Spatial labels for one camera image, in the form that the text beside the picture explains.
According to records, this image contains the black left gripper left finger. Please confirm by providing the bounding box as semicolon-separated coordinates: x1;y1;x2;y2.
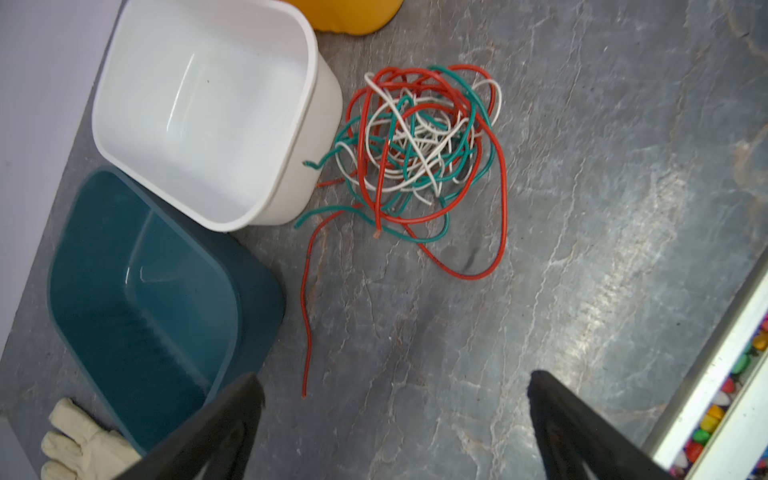
119;373;265;479

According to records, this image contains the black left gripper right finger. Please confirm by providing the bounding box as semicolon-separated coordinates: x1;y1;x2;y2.
527;370;671;480

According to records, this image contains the red cable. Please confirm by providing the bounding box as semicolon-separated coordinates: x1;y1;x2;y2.
299;64;509;400

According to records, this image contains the white cable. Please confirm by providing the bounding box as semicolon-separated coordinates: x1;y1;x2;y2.
333;73;503;206

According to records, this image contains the cream fabric glove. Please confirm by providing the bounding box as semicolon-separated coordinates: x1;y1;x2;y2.
40;398;142;479

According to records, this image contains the teal plastic bin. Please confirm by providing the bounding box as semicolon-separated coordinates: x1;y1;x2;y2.
48;167;285;454

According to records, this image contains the white plastic bin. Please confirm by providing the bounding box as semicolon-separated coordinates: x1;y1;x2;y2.
92;1;343;232

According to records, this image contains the yellow plastic bin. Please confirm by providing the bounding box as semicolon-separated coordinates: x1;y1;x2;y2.
286;0;404;36

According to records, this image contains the colourful bead strip rail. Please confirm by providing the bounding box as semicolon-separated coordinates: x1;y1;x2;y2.
644;267;767;479

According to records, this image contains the green cable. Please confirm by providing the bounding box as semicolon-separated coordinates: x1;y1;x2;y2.
293;64;497;244

